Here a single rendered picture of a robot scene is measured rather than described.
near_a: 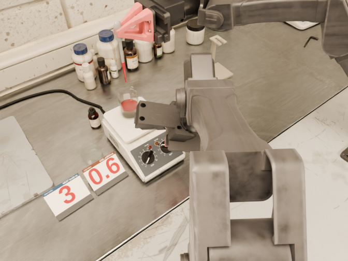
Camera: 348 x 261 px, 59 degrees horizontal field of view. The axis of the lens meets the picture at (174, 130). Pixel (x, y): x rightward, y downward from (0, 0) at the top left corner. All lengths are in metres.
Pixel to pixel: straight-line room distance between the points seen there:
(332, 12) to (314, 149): 0.38
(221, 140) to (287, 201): 0.08
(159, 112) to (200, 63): 0.11
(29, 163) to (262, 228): 0.68
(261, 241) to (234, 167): 0.06
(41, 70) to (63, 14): 0.19
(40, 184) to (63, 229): 0.13
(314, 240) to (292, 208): 0.50
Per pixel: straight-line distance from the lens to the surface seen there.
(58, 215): 0.77
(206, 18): 0.69
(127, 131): 0.76
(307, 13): 0.70
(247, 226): 0.28
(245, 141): 0.29
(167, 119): 0.55
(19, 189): 0.83
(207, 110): 0.36
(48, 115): 0.98
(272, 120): 0.94
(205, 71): 0.53
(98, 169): 0.77
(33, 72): 1.10
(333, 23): 0.69
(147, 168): 0.75
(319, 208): 0.81
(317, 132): 0.95
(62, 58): 1.11
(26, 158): 0.88
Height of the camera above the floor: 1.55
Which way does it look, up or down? 48 degrees down
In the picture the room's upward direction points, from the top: straight up
